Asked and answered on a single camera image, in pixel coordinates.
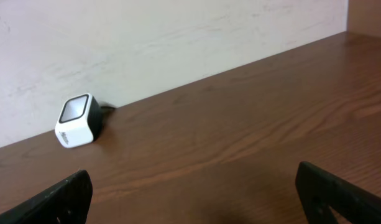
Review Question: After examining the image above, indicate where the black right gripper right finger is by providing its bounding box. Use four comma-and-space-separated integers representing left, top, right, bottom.
295, 161, 381, 224

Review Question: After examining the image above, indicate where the white black barcode scanner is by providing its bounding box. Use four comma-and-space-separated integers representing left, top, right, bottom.
55, 93, 103, 148

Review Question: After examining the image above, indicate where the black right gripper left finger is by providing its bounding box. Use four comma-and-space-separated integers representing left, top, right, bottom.
0, 170, 93, 224

